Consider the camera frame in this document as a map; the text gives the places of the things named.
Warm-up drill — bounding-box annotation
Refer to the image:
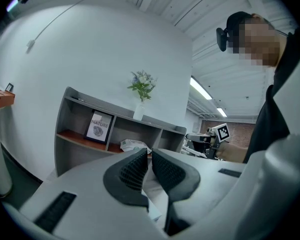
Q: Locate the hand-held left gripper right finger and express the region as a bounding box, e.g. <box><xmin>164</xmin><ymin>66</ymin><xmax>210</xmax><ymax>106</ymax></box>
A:
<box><xmin>151</xmin><ymin>147</ymin><xmax>202</xmax><ymax>236</ymax></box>

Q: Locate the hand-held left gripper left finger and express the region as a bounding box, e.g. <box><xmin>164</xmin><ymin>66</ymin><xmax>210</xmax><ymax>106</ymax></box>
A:
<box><xmin>103</xmin><ymin>147</ymin><xmax>150</xmax><ymax>208</ymax></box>

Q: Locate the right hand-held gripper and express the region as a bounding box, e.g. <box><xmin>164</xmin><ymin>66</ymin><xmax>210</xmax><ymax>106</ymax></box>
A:
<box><xmin>186</xmin><ymin>123</ymin><xmax>231</xmax><ymax>159</ymax></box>

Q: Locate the white sheet of paper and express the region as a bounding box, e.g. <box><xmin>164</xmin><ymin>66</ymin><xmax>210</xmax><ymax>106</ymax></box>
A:
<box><xmin>141</xmin><ymin>170</ymin><xmax>170</xmax><ymax>223</ymax></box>

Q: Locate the person's right forearm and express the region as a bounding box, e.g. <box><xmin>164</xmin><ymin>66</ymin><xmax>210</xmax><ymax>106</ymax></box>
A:
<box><xmin>216</xmin><ymin>142</ymin><xmax>249</xmax><ymax>164</ymax></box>

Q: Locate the long ceiling light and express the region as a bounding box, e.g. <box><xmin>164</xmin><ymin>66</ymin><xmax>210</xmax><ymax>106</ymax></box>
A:
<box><xmin>215</xmin><ymin>106</ymin><xmax>228</xmax><ymax>118</ymax></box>
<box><xmin>189</xmin><ymin>75</ymin><xmax>213</xmax><ymax>101</ymax></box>

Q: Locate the white and green tissue packet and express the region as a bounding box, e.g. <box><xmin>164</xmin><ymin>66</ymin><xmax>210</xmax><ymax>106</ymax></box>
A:
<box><xmin>119</xmin><ymin>138</ymin><xmax>153</xmax><ymax>155</ymax></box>

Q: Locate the black framed leaf picture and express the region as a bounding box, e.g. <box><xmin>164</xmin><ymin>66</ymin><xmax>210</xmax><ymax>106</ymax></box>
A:
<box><xmin>83</xmin><ymin>109</ymin><xmax>115</xmax><ymax>145</ymax></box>

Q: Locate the white vase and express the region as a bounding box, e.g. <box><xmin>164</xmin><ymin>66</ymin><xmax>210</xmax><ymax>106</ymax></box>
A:
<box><xmin>132</xmin><ymin>102</ymin><xmax>147</xmax><ymax>122</ymax></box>

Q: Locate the grey shelf unit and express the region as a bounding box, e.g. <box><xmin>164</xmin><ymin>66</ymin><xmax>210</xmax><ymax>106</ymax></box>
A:
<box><xmin>54</xmin><ymin>86</ymin><xmax>188</xmax><ymax>178</ymax></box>

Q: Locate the white and blue flower bouquet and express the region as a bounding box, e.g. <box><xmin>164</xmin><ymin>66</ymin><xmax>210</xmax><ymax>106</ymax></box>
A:
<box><xmin>126</xmin><ymin>69</ymin><xmax>159</xmax><ymax>103</ymax></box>

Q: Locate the person's black shirt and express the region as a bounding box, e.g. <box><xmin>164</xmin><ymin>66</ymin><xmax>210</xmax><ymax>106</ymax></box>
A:
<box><xmin>242</xmin><ymin>27</ymin><xmax>300</xmax><ymax>164</ymax></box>

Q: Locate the person's head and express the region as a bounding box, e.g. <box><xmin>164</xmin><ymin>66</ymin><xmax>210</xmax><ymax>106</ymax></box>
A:
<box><xmin>225</xmin><ymin>11</ymin><xmax>288</xmax><ymax>69</ymax></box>

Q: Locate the orange box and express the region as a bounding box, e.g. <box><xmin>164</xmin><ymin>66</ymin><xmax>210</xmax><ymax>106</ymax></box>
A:
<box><xmin>0</xmin><ymin>88</ymin><xmax>16</xmax><ymax>109</ymax></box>

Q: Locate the black head-mounted camera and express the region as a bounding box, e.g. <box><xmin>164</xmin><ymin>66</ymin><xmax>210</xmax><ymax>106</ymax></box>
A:
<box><xmin>215</xmin><ymin>27</ymin><xmax>231</xmax><ymax>52</ymax></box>

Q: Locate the grey wall conduit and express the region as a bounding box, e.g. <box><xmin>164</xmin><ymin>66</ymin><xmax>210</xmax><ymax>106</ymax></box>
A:
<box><xmin>25</xmin><ymin>0</ymin><xmax>89</xmax><ymax>54</ymax></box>

